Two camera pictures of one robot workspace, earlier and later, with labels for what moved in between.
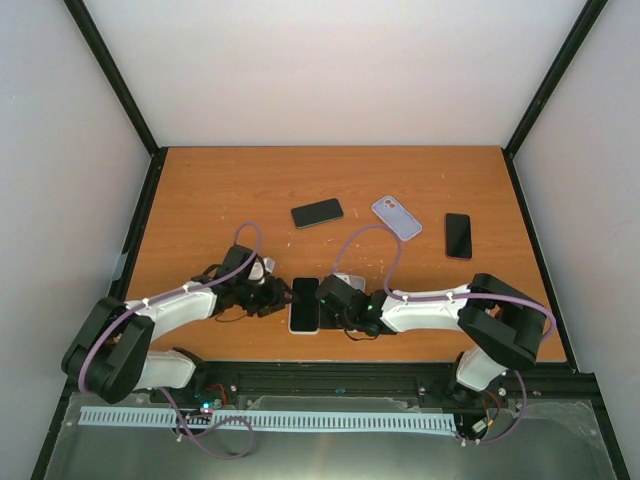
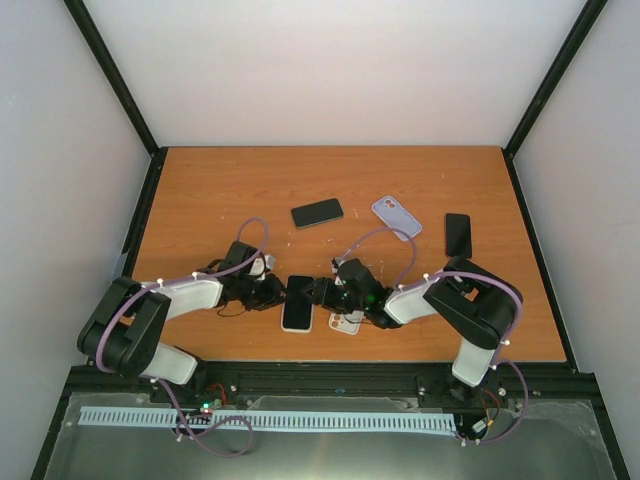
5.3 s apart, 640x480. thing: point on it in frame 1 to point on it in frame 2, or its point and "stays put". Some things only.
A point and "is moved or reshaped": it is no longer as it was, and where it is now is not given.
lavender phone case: x=396 y=218 stays put
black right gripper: x=325 y=322 to x=322 y=292
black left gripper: x=274 y=298 stays put
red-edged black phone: x=458 y=236 stays put
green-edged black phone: x=317 y=213 stays put
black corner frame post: x=548 y=86 stays put
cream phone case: x=306 y=332 is moved or reshaped
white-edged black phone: x=304 y=314 is moved or reshaped
